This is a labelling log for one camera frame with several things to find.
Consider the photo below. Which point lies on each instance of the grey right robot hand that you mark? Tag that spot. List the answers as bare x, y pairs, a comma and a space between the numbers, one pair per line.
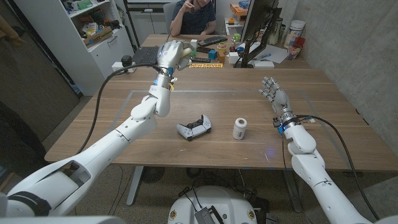
280, 98

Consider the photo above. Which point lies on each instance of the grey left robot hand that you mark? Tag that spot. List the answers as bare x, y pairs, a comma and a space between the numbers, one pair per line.
169, 54

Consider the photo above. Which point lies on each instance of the yellow sponge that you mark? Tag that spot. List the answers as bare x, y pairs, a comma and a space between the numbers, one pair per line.
186, 53

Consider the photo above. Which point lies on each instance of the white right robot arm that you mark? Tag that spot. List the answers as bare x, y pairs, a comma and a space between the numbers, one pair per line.
314, 168

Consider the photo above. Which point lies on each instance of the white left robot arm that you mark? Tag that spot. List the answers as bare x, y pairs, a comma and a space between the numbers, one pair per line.
102, 155

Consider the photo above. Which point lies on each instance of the white black game controller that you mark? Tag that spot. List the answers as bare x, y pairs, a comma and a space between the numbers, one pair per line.
193, 128

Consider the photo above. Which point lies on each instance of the black laptop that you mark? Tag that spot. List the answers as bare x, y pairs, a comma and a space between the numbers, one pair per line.
146, 55

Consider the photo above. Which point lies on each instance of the small white cube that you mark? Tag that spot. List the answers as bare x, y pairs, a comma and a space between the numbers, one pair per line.
194, 42

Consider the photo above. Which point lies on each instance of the black remote control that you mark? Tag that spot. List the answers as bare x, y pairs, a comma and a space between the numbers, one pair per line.
201, 59

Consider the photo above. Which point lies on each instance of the white flat box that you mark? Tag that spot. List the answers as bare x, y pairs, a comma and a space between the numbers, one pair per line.
264, 64

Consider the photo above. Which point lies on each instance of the yellow new driver sign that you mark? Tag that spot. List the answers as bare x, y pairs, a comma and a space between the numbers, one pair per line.
206, 65

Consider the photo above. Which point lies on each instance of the grey office chair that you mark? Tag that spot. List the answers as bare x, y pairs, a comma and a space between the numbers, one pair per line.
168, 15

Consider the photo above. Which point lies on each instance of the seated person in dark shirt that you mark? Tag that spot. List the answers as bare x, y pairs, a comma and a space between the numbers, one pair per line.
196, 20

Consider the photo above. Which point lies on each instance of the black round plug adapter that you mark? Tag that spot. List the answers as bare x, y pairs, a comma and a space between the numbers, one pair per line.
126, 60

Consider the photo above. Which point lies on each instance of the blue cube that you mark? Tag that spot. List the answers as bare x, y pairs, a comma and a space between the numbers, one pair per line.
212, 54

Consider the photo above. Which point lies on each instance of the blue pen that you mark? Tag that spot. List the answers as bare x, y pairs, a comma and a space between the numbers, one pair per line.
264, 56

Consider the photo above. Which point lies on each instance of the black keyboard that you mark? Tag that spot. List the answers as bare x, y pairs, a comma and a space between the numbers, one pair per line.
212, 40

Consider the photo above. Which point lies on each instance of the white paper sheet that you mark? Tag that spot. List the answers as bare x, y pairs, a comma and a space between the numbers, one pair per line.
276, 51

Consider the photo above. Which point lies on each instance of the small white bottle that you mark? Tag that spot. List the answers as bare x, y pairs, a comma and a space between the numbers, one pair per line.
239, 129

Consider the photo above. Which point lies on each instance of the brown wooden block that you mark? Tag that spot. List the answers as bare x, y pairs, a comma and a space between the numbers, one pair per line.
221, 57

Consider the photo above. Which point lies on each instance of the colourful stacking toy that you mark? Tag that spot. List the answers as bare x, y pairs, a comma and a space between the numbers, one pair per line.
221, 47

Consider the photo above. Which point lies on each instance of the white power strip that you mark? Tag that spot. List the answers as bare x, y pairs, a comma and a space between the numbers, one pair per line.
117, 67

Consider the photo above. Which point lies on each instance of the white small box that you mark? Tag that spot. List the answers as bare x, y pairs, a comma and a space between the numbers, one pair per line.
233, 58

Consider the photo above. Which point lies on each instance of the pale bottle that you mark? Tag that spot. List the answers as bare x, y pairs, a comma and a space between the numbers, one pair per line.
275, 32

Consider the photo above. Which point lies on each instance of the white round canister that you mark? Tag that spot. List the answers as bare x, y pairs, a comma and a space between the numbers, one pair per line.
293, 32

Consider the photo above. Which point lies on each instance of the cardboard box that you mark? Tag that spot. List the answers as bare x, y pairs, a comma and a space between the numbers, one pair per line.
98, 36

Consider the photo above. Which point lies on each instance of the black monitor with stand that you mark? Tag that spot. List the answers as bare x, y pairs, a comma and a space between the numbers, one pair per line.
258, 18

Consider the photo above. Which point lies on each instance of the orange box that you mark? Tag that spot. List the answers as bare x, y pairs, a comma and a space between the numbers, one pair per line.
238, 10

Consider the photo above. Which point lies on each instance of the white shelf cabinet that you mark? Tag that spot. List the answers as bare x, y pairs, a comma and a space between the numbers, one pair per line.
77, 62

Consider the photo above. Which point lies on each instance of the grey table leg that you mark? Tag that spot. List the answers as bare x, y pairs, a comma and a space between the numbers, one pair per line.
292, 191

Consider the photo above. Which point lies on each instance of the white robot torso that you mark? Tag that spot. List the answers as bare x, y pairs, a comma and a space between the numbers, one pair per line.
214, 199

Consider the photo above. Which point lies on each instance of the white table leg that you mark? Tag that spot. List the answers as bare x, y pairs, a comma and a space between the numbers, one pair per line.
134, 186

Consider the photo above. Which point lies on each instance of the grey ribbed module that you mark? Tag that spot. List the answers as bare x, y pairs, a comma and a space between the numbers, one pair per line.
205, 216

